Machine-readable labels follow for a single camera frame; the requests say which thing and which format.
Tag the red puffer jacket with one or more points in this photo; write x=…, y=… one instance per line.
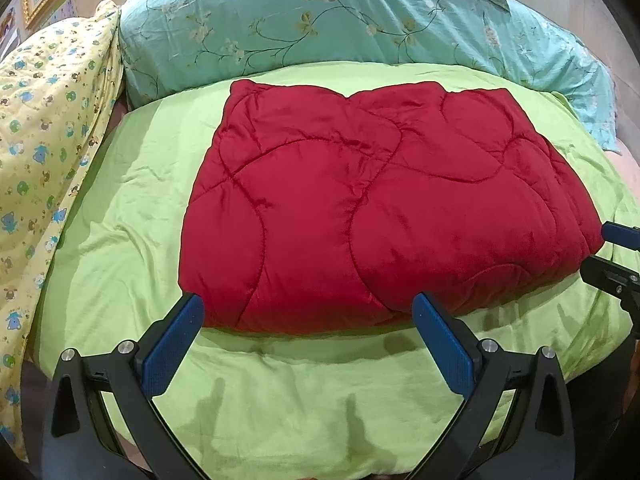
x=380, y=200

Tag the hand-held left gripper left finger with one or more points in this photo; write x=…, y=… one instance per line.
x=172, y=345

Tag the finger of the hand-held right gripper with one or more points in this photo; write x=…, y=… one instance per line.
x=612, y=277
x=622, y=234

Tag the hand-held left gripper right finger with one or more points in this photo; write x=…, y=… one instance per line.
x=445, y=345

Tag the yellow animal print blanket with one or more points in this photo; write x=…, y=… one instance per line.
x=45, y=135

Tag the light green bed sheet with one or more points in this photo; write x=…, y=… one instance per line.
x=280, y=400

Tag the teal floral pillow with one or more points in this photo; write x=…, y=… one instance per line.
x=350, y=25

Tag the pink mattress cover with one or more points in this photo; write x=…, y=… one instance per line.
x=631, y=175

